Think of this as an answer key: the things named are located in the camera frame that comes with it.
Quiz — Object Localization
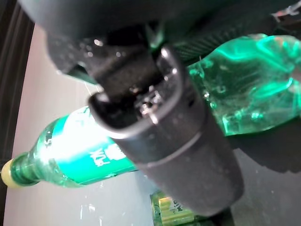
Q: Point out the green Sprite bottle yellow cap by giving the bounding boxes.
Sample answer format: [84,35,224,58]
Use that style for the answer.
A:
[0,32,301,189]

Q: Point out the dark shelf board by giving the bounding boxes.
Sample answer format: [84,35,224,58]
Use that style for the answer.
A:
[0,0,36,163]

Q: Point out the robot right hand black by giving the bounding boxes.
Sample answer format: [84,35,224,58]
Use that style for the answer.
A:
[17,0,301,217]

